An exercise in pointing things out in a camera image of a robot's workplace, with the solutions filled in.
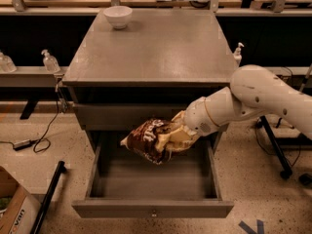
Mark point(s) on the black stand leg with wheel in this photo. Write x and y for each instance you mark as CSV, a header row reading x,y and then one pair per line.
x,y
287,171

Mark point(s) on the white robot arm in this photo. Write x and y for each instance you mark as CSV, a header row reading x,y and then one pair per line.
x,y
253,91

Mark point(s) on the black metal bar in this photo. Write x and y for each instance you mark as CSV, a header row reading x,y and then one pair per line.
x,y
61,169

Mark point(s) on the grey wooden drawer cabinet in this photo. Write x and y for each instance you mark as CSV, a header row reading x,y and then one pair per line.
x,y
163,56

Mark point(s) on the cardboard box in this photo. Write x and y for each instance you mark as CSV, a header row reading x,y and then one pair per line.
x,y
19,207

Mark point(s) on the open grey middle drawer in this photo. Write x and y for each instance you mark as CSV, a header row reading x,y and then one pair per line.
x,y
123,184

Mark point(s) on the black power adapter with cable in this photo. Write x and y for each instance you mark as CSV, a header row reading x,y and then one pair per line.
x,y
42,143

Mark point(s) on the brown chip bag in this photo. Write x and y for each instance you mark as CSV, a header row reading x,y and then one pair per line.
x,y
151,140

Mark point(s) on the clear glass jar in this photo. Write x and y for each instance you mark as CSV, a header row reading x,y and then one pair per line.
x,y
6,64

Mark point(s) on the white ceramic bowl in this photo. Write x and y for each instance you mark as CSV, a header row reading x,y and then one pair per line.
x,y
118,16

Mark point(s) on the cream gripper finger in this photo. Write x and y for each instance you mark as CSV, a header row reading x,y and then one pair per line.
x,y
179,118
177,140

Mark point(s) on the clear pump bottle left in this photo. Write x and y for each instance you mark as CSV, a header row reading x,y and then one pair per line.
x,y
50,62

